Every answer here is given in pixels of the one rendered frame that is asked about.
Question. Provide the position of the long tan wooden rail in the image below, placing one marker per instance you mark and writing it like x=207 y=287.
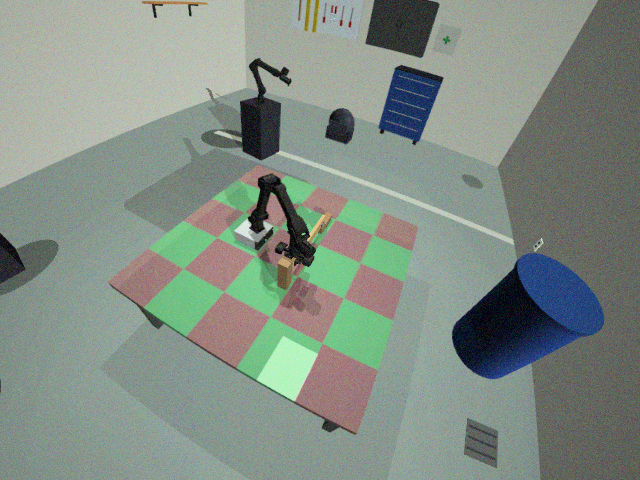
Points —
x=313 y=233

